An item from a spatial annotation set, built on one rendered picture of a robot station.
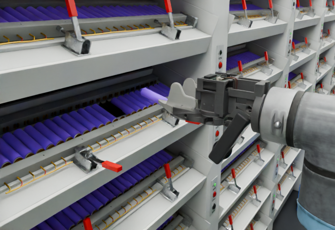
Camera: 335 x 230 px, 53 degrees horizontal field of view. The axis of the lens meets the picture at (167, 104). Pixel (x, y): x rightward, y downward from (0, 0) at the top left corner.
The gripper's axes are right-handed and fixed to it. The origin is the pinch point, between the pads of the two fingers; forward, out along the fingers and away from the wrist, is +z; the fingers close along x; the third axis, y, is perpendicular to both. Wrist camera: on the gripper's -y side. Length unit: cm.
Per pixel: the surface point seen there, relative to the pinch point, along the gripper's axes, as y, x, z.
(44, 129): -2.6, 19.0, 13.8
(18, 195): -7.6, 30.1, 5.6
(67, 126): -3.0, 14.9, 12.7
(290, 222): -104, -127, 0
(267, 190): -68, -94, 6
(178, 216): -43.2, -21.7, 10.8
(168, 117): -6.3, -8.2, 5.4
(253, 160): -47, -79, 9
